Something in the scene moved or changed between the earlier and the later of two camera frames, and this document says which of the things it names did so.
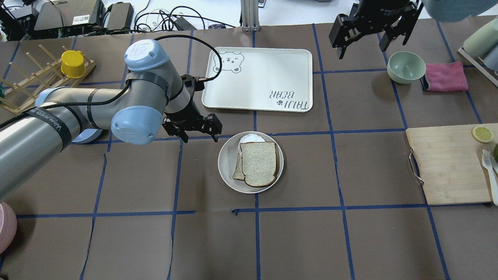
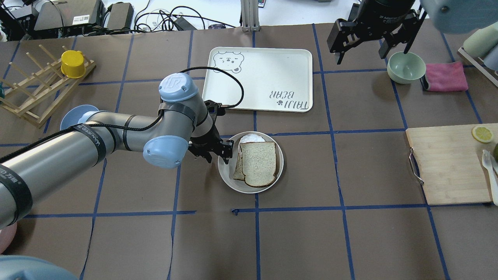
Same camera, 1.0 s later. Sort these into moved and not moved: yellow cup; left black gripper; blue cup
Moved: left black gripper
Not moved: yellow cup; blue cup
